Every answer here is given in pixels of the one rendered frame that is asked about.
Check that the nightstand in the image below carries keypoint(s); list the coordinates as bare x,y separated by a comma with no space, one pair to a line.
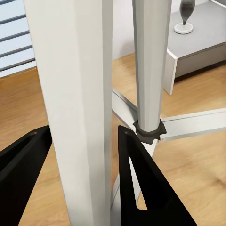
203,46

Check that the fixed window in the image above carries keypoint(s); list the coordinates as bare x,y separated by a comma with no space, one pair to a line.
17,60

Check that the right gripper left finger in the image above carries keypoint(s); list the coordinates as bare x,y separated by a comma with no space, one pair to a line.
20,166

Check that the camera tripod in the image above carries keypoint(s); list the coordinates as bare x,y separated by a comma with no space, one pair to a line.
72,44

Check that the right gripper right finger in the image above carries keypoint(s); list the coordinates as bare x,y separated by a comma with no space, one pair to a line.
164,208

